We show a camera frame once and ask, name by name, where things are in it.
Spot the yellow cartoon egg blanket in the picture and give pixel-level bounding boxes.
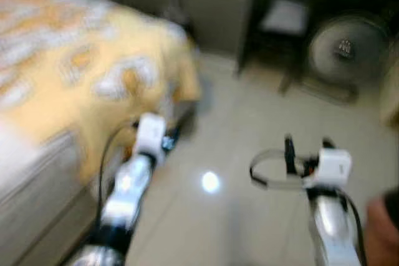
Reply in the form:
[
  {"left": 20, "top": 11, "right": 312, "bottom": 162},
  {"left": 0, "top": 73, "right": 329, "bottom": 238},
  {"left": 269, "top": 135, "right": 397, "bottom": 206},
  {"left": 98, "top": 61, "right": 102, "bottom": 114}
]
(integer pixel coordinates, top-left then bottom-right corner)
[{"left": 0, "top": 0, "right": 201, "bottom": 183}]

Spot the person limb with black garment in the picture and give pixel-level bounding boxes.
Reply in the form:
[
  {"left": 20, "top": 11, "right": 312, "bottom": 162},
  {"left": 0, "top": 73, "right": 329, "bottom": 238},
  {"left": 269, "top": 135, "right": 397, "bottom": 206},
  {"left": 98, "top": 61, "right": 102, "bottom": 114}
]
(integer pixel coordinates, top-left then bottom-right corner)
[{"left": 365, "top": 188, "right": 399, "bottom": 266}]

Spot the black folding chair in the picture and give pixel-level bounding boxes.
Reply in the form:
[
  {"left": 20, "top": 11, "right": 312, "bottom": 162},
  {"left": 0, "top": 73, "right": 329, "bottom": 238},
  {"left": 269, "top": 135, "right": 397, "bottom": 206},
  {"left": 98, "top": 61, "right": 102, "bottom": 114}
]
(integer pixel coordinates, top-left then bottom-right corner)
[{"left": 237, "top": 0, "right": 331, "bottom": 92}]

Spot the grey sliding wardrobe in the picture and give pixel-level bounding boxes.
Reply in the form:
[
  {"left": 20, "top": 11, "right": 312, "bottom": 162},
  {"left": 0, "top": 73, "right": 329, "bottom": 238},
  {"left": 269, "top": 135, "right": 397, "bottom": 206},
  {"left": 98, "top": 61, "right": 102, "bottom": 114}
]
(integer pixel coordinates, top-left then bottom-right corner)
[{"left": 103, "top": 0, "right": 259, "bottom": 55}]

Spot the pale grey square cushion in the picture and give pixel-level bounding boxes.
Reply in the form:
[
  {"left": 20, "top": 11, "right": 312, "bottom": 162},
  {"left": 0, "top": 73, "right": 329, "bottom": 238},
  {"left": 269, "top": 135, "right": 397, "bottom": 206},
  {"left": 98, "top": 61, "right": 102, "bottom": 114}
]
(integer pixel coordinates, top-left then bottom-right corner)
[{"left": 259, "top": 0, "right": 311, "bottom": 35}]

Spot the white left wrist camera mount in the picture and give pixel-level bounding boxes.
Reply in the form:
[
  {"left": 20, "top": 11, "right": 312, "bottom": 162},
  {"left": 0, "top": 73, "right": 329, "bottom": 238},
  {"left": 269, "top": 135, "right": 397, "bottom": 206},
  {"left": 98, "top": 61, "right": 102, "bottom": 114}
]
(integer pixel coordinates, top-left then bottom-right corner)
[{"left": 134, "top": 113, "right": 168, "bottom": 167}]

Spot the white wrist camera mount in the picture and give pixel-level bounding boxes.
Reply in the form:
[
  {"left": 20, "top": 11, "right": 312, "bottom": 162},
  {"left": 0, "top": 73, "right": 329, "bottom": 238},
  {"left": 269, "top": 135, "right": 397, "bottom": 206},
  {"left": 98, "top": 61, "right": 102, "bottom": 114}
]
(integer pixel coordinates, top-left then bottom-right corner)
[
  {"left": 318, "top": 149, "right": 353, "bottom": 189},
  {"left": 134, "top": 113, "right": 168, "bottom": 167}
]

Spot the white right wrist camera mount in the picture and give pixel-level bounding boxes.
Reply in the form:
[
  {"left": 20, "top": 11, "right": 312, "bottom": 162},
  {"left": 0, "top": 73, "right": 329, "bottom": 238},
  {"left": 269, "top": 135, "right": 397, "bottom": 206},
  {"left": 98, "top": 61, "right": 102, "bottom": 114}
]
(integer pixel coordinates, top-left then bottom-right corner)
[{"left": 318, "top": 149, "right": 353, "bottom": 189}]

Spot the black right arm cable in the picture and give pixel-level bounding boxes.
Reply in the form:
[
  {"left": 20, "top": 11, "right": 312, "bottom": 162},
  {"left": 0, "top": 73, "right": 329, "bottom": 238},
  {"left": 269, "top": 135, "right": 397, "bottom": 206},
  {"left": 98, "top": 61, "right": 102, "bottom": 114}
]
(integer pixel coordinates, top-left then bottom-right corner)
[{"left": 249, "top": 149, "right": 368, "bottom": 266}]

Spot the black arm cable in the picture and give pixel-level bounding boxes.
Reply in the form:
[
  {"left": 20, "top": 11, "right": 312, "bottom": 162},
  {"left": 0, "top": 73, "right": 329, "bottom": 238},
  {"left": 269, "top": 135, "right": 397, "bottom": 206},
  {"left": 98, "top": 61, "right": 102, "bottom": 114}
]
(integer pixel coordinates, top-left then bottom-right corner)
[
  {"left": 249, "top": 149, "right": 368, "bottom": 266},
  {"left": 98, "top": 120, "right": 139, "bottom": 217}
]

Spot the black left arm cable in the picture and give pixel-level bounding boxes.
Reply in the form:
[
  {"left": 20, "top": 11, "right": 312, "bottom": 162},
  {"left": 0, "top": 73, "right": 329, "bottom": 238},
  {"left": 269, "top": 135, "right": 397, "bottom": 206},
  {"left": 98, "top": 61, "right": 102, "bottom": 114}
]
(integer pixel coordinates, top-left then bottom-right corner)
[{"left": 98, "top": 120, "right": 139, "bottom": 217}]

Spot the electric fan with wire guard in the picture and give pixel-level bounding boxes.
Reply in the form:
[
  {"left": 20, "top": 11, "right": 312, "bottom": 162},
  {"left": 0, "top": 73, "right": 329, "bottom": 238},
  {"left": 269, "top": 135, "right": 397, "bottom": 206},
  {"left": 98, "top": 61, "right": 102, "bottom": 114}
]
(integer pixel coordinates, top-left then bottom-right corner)
[{"left": 299, "top": 16, "right": 392, "bottom": 105}]

